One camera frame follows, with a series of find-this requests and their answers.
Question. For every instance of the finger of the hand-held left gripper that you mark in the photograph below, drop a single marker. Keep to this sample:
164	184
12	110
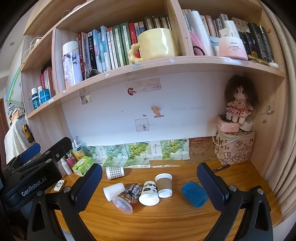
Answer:
30	153
57	146

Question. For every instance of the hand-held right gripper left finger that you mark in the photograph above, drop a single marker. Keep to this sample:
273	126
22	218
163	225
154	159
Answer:
86	185

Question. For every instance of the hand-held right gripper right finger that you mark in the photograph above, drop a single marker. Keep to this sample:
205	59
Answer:
212	187

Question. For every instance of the blue plastic cup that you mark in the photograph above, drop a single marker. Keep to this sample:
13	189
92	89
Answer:
193	191

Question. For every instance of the plain white cup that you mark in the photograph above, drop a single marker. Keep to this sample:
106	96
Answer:
112	191

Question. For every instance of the grey checkered paper cup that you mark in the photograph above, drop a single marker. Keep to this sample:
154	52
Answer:
115	172

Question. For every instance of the clear plastic printed cup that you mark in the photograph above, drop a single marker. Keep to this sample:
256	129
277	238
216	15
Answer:
128	197

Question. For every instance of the white cup with brown sleeve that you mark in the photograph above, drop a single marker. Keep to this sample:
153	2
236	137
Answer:
164	185

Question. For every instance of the white leaf print paper cup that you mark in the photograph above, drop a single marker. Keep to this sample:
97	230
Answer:
149	194

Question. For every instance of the yellow toy excavator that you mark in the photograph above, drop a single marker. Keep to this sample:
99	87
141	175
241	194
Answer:
27	133

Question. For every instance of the green tissue box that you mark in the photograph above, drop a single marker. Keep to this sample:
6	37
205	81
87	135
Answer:
83	165

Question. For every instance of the black pen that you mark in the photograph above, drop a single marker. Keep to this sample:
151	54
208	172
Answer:
221	168

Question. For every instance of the white knitted cloth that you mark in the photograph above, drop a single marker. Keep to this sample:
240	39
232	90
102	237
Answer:
13	139

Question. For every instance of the small white bottle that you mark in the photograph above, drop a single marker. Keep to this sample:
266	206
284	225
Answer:
66	166

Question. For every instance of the small white remote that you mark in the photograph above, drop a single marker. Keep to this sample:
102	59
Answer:
59	185

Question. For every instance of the brown cardboard sheet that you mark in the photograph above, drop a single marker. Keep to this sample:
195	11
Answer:
200	148

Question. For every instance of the patterned fabric storage box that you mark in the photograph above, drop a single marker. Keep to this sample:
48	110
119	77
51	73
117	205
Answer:
234	147

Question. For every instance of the dark teal bottle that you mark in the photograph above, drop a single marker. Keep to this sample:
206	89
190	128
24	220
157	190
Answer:
35	98

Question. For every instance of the blue bottle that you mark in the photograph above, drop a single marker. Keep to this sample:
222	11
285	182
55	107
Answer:
45	94

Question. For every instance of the grape print paper strip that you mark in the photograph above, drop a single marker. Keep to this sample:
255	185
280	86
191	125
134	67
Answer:
138	151

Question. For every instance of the row of red books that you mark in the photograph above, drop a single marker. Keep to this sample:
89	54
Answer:
47	81

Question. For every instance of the white round device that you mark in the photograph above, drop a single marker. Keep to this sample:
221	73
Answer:
246	126

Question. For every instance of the green folder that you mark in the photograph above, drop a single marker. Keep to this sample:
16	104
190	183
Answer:
14	83

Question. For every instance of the black hair clip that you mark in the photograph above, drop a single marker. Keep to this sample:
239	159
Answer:
92	73

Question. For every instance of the white floral thermos bottle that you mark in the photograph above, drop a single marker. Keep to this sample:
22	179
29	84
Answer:
72	64

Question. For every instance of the red sticker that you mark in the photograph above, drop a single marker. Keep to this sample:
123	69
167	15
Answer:
131	90

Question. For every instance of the brown haired plush doll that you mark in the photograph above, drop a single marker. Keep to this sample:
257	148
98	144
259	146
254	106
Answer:
239	97

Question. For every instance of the yellow duck sticker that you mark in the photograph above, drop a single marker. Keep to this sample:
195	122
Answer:
156	111

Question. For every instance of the row of green and blue books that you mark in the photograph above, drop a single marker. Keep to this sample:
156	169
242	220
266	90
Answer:
115	44

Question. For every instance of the wooden bookshelf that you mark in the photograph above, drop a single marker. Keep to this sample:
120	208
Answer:
161	64

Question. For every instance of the gold facial roller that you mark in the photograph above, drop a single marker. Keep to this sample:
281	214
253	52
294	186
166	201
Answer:
263	61

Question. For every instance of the yellow ceramic mug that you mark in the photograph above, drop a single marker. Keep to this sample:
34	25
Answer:
156	44

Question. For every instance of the pink cosmetic jar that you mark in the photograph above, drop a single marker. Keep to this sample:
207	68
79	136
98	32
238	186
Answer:
232	46

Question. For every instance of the pink pouch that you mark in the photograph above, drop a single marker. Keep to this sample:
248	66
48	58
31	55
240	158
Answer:
197	45

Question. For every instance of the black spray bottle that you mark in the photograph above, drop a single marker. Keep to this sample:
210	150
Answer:
255	39
266	42

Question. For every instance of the tall white bottle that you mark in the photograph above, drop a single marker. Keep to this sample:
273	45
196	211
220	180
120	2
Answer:
198	30

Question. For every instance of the white cosmetic tube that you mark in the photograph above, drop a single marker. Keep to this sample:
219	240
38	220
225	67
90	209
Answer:
227	29

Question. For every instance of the row of pale books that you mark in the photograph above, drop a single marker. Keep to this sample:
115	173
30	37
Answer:
215	23

